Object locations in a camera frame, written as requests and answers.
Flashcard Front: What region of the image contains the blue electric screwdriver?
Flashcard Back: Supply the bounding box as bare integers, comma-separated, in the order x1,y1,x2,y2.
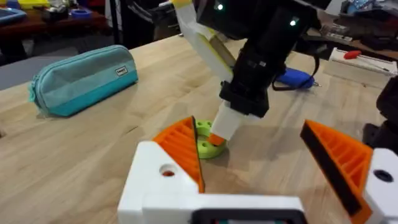
275,67,322,90

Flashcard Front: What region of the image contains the green disc with holes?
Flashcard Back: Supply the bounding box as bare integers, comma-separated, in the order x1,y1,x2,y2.
194,119,228,160

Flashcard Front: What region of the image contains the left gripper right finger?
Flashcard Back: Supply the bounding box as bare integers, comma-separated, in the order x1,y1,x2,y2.
299,119,398,224

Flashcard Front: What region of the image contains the dark wooden side table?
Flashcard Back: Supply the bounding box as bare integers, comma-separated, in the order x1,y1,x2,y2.
0,8,108,41

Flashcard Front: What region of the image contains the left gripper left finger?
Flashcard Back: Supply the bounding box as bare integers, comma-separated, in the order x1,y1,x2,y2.
117,116,206,224

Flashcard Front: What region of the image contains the red-handled tool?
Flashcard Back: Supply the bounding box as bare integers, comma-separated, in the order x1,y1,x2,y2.
343,50,389,72

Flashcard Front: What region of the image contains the blue tray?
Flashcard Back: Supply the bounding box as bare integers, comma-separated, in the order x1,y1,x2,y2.
0,7,28,26

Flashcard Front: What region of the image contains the white yellow wrist plate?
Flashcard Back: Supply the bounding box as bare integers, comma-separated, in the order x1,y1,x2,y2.
172,0,238,83

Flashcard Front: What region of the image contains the teal zip bag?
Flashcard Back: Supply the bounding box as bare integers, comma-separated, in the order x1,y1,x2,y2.
27,44,139,118

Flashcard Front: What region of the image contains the blue tape roll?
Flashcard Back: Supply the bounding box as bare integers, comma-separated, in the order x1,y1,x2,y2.
70,8,93,21

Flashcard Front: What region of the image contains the white box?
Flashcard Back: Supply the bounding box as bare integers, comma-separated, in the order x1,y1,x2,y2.
323,47,398,90

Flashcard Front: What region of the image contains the black cable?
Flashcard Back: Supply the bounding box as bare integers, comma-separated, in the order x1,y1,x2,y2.
271,51,321,92

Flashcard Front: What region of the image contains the heap of clutter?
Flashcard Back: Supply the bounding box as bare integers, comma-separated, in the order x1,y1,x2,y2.
320,0,398,60

